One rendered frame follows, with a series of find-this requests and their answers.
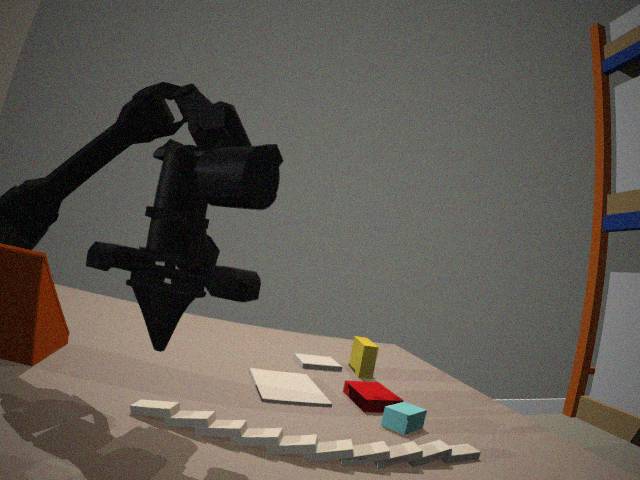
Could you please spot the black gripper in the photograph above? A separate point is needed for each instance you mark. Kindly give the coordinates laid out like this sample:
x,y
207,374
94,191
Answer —
x,y
174,237

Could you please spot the white flat square slab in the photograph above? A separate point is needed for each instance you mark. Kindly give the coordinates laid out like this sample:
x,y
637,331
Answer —
x,y
288,388

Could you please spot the yellow block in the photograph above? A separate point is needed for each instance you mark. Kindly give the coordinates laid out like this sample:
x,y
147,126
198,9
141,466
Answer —
x,y
363,357

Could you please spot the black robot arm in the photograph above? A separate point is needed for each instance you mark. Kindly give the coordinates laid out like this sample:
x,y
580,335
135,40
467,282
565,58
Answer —
x,y
224,169

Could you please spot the teal rectangular block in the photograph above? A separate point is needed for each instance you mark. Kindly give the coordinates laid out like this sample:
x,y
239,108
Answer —
x,y
403,417

